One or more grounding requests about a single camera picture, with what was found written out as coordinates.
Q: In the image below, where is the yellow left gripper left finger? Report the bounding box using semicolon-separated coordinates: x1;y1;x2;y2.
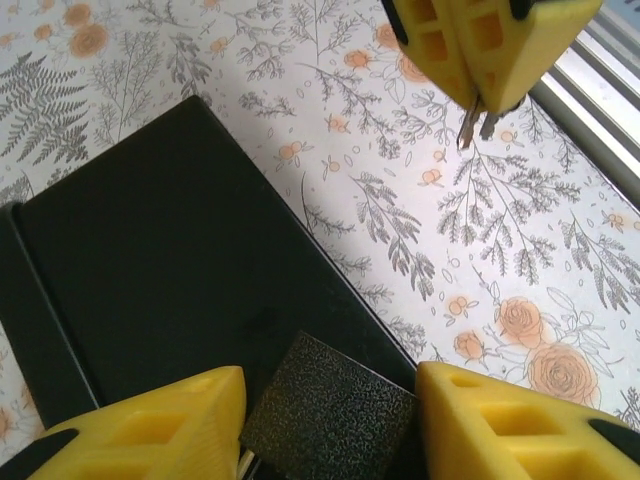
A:
0;364;247;480

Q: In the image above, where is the black textured square pad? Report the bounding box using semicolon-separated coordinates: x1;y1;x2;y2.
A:
238;329;419;480

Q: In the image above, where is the black box with painting lid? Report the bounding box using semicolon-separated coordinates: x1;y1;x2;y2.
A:
0;94;419;480

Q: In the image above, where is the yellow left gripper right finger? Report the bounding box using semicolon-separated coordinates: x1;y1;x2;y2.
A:
416;361;640;480

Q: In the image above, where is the long aluminium mounting rail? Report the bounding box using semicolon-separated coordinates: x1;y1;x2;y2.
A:
529;0;640;211

